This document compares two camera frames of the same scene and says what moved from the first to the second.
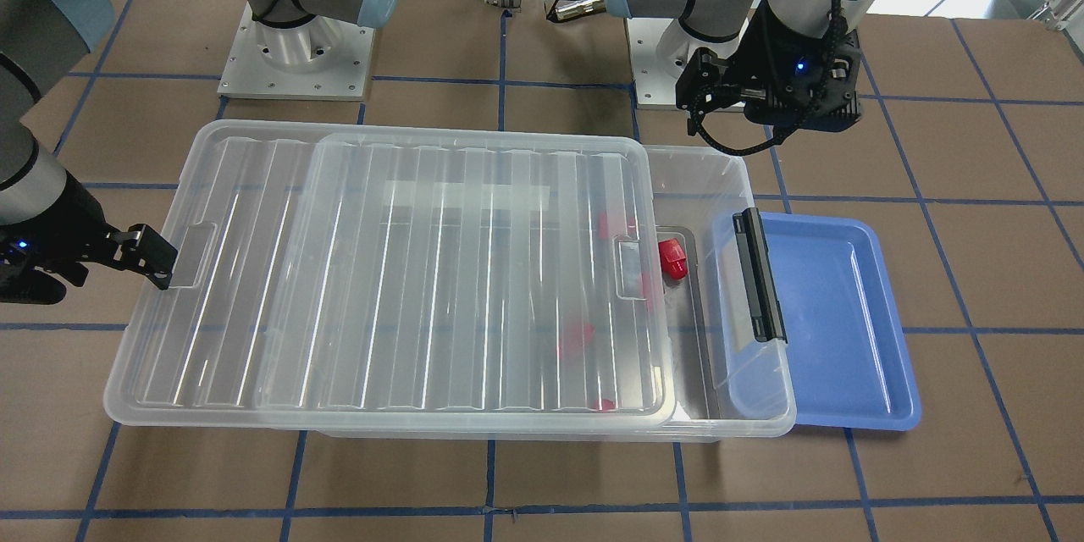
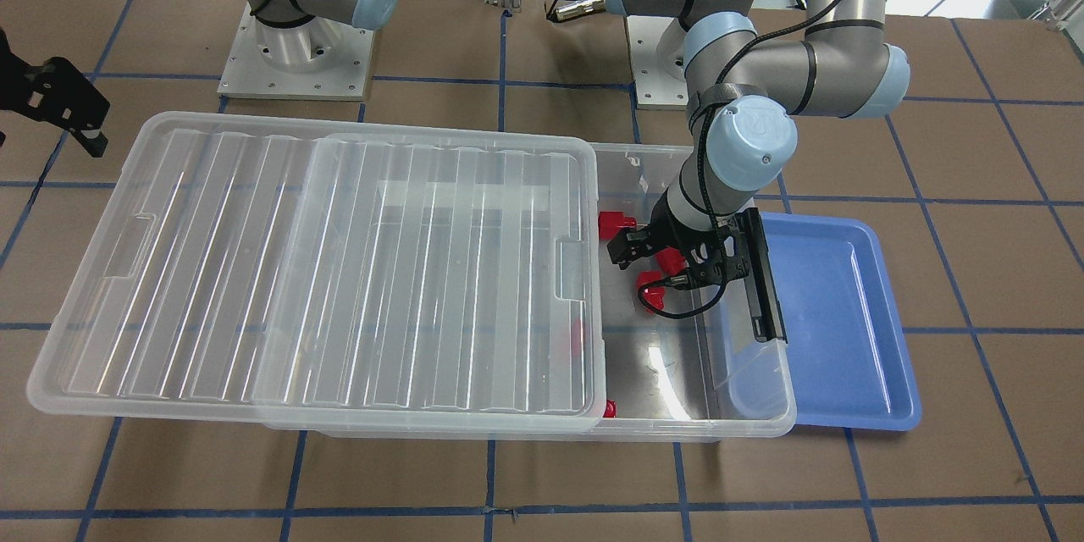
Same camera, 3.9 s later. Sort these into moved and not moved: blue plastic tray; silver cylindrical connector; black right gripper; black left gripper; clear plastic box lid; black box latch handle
Moved: clear plastic box lid; black right gripper; black left gripper
Not moved: silver cylindrical connector; black box latch handle; blue plastic tray
